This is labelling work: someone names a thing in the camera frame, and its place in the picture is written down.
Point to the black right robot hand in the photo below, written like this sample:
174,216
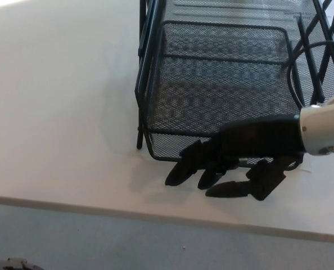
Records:
254,137

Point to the black metal organizer frame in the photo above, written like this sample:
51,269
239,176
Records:
139,137

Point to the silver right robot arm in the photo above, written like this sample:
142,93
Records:
318,126

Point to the small black mesh tray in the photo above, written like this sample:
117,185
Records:
212,98

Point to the grey robot body part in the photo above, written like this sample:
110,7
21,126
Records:
12,265

